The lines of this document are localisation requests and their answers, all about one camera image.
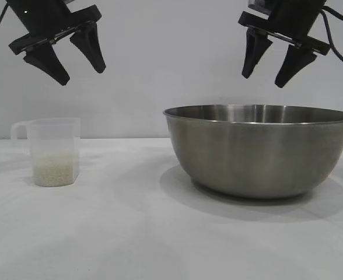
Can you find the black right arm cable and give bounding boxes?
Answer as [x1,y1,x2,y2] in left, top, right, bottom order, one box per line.
[323,2,343,23]
[320,10,343,75]

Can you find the white raw rice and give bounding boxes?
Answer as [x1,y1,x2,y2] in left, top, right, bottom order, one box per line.
[33,153,73,186]

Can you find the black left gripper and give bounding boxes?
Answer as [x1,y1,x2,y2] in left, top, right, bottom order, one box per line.
[6,0,106,86]

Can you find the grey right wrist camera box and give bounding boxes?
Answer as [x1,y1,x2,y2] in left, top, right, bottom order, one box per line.
[248,0,274,14]

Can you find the stainless steel mixing bowl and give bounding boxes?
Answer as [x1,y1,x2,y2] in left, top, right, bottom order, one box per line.
[163,104,343,200]

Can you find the translucent plastic measuring cup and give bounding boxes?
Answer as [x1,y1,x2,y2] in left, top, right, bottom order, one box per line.
[10,117,81,187]

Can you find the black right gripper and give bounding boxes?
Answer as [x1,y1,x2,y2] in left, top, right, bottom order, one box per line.
[237,0,331,89]

